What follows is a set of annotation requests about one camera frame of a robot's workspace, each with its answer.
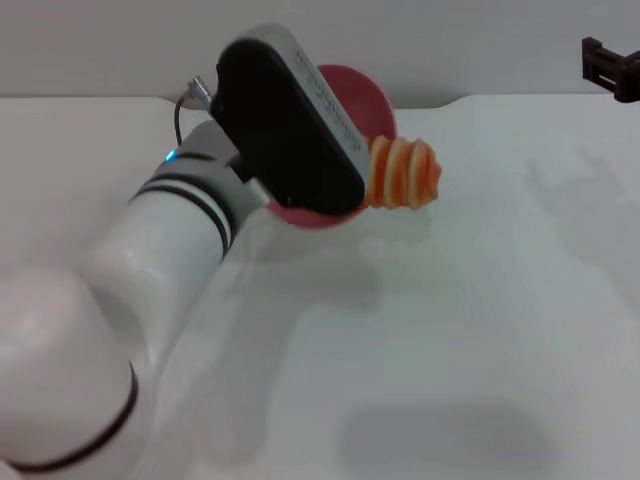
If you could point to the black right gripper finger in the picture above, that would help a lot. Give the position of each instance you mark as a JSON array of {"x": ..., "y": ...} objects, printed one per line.
[{"x": 607, "y": 67}]

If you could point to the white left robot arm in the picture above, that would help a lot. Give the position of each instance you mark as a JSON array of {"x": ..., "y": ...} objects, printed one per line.
[{"x": 125, "y": 300}]

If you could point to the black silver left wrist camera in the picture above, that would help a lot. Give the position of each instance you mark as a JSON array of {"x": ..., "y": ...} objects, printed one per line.
[{"x": 290, "y": 125}]

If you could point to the pink plastic bowl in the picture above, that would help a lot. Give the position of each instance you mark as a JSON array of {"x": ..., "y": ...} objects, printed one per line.
[{"x": 370, "y": 105}]

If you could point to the orange ridged bread loaf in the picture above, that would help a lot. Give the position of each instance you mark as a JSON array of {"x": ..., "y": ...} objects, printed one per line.
[{"x": 405, "y": 172}]

